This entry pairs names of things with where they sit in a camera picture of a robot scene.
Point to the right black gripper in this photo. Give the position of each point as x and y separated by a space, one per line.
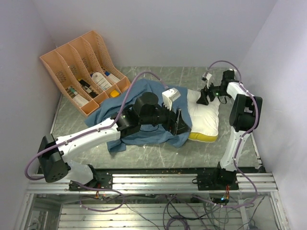
203 99

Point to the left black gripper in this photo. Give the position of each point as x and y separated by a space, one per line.
172 119

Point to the white pillow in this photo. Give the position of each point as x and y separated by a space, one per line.
204 118

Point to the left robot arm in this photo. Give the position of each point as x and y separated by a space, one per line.
55 159

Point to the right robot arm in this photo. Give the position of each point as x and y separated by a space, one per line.
244 116

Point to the yellow small box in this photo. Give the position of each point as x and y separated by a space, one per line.
114 94

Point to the white tube with blue cap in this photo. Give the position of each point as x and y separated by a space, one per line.
112 77

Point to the white lotion bottle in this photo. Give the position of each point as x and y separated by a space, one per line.
101 81

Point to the orange plastic file organizer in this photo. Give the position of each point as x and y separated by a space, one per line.
79 59

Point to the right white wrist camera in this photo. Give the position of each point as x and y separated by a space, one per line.
208 79

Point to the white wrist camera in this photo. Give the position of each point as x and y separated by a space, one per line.
208 79
169 97

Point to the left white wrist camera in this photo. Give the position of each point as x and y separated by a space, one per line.
169 97

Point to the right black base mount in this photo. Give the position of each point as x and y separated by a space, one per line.
215 179

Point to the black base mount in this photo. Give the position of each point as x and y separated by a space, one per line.
215 179
101 180

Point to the aluminium frame rail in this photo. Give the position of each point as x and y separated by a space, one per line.
158 184

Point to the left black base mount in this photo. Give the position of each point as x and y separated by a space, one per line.
101 180

